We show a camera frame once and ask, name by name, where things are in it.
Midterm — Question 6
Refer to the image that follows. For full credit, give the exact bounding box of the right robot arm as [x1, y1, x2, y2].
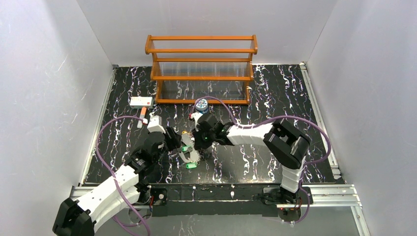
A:
[189, 113, 311, 197]

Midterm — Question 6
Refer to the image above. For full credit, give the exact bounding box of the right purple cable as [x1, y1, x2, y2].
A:
[192, 96, 332, 224]

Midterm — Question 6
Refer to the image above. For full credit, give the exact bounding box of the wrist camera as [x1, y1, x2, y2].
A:
[147, 115, 166, 134]
[188, 112, 203, 131]

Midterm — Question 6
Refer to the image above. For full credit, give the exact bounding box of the orange wooden shelf rack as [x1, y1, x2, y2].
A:
[145, 34, 258, 105]

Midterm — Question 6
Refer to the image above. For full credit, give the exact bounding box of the white red small box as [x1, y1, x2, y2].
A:
[129, 96, 154, 109]

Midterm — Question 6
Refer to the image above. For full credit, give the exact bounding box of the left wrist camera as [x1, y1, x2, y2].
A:
[147, 115, 166, 134]

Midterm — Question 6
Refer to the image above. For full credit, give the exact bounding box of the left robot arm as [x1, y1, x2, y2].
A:
[52, 127, 182, 236]

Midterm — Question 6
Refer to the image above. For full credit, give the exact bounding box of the large silver carabiner keyring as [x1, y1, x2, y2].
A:
[179, 132, 200, 163]

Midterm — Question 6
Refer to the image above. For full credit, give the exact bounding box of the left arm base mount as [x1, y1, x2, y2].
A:
[123, 187, 168, 206]

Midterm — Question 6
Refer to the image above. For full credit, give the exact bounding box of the green key tag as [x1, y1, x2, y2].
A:
[181, 146, 192, 153]
[186, 162, 198, 169]

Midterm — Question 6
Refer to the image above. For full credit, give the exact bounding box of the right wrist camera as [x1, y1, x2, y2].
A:
[188, 112, 203, 131]

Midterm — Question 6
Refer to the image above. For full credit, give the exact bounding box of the orange white tube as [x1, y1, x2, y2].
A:
[137, 107, 148, 129]

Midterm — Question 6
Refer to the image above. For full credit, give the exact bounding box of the purple cable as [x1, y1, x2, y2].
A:
[95, 116, 152, 236]
[192, 96, 332, 224]

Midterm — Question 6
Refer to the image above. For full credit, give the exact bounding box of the blue round jar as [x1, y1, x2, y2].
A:
[195, 98, 209, 114]

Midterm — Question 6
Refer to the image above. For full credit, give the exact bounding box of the aluminium frame rail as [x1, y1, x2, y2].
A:
[66, 184, 363, 209]

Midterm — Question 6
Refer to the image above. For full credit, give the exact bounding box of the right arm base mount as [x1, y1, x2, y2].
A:
[252, 188, 314, 207]

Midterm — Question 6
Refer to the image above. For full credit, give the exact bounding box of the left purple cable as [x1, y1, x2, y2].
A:
[95, 116, 152, 236]

